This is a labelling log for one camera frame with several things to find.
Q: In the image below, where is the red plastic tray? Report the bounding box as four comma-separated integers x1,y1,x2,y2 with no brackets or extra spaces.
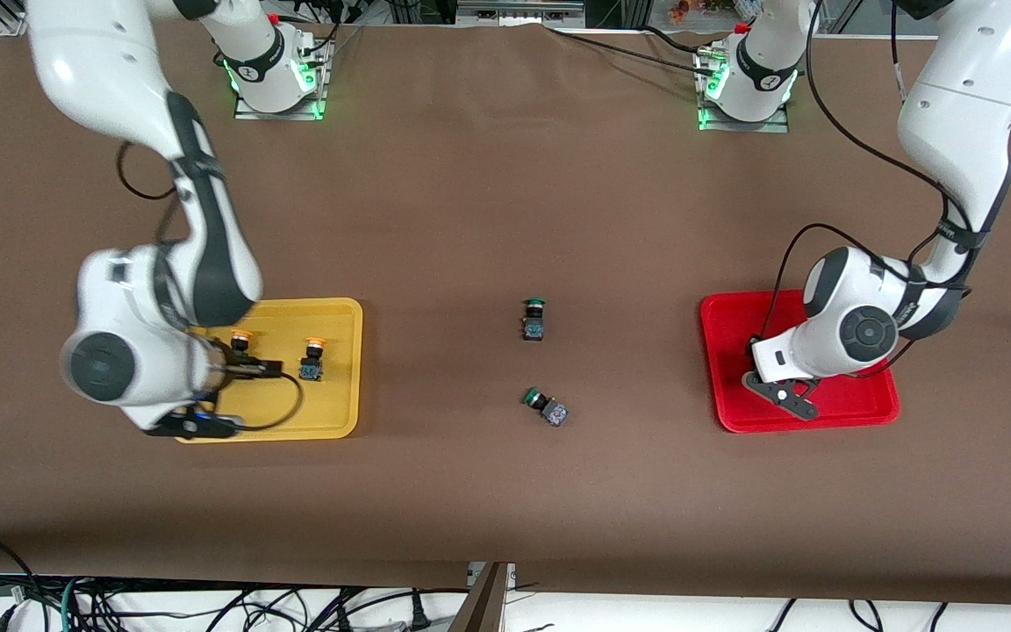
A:
700,289,901,435

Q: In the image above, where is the yellow plastic tray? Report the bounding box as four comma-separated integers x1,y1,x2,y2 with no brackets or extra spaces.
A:
174,298,364,443

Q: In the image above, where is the brown table cover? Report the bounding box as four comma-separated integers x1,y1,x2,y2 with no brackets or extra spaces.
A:
0,16,1011,607

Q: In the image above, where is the grey metal box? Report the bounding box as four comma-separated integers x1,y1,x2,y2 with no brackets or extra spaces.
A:
455,0,587,27

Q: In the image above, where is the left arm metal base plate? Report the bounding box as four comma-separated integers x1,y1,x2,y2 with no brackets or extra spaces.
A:
697,44,792,134

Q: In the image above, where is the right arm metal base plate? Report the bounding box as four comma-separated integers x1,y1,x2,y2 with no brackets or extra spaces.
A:
233,26,331,122

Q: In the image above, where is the metal table post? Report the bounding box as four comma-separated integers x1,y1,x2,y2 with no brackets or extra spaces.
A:
448,562,515,632

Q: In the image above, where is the black cable on table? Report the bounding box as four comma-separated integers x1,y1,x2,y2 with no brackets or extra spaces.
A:
545,26,717,67

